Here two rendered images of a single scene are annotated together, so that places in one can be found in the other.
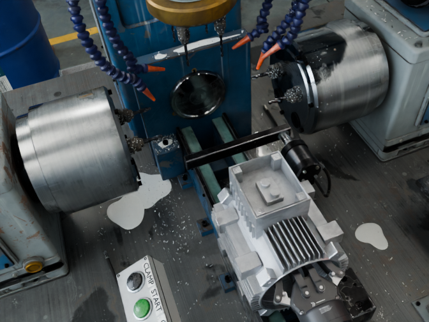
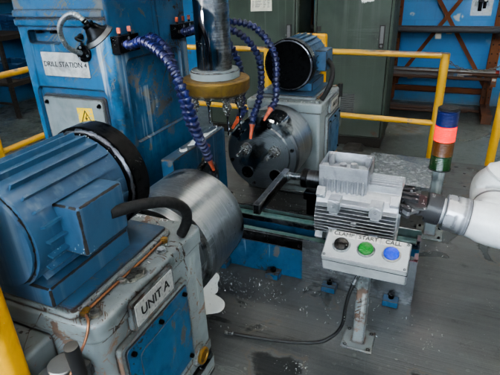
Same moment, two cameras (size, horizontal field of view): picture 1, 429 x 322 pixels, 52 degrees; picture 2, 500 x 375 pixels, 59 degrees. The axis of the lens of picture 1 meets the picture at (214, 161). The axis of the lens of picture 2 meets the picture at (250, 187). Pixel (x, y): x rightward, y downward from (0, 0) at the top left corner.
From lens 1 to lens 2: 0.88 m
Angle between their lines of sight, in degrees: 45
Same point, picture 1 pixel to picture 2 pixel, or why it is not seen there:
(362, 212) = not seen: hidden behind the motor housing
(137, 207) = (207, 296)
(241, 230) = (350, 200)
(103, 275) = (243, 345)
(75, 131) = (199, 191)
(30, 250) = (199, 332)
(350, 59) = (294, 118)
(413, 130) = not seen: hidden behind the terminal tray
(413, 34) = (308, 100)
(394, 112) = (318, 153)
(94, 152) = (220, 202)
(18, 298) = not seen: outside the picture
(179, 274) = (295, 306)
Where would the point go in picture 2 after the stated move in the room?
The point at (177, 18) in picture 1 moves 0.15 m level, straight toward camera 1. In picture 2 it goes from (232, 89) to (283, 97)
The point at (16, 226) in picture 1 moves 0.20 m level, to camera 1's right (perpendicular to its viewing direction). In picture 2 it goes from (196, 295) to (259, 248)
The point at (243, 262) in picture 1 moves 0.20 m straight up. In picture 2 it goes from (376, 204) to (384, 123)
